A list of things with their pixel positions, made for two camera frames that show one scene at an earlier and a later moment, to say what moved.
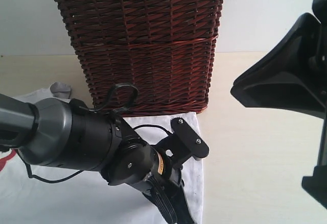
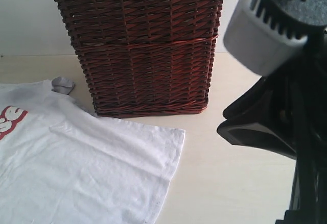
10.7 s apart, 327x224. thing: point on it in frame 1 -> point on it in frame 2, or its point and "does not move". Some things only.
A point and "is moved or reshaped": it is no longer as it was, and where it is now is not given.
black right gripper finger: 291,77 -> 261,118
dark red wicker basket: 163,43 does not move
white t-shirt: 31,193 is moved or reshaped
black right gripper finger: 316,185 -> 308,203
